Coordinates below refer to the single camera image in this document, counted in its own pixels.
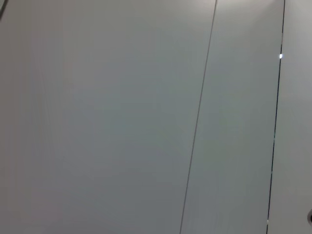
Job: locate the round dark wall fixture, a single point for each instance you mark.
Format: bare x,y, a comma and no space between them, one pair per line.
310,216

